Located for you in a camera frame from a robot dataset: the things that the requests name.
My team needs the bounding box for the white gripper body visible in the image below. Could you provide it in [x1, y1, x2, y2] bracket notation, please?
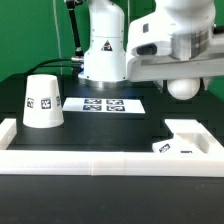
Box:
[126, 47, 224, 82]

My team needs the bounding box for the white lamp shade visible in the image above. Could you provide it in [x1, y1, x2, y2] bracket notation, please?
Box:
[23, 74, 64, 128]

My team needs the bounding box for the white marker sheet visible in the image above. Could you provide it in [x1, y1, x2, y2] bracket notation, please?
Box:
[63, 97, 145, 114]

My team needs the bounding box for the white lamp bulb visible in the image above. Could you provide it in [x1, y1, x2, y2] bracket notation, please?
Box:
[167, 78, 200, 100]

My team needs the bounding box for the white U-shaped fence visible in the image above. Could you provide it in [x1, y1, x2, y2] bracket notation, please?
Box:
[0, 118, 224, 177]

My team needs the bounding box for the white lamp base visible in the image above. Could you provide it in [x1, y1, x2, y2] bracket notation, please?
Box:
[152, 119, 215, 155]

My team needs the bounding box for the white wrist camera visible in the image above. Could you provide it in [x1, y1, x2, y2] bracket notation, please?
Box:
[128, 39, 172, 56]

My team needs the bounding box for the black cable bundle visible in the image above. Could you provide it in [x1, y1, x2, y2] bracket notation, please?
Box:
[31, 57, 85, 75]

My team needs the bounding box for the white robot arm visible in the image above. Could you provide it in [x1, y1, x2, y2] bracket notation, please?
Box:
[78, 0, 224, 86]

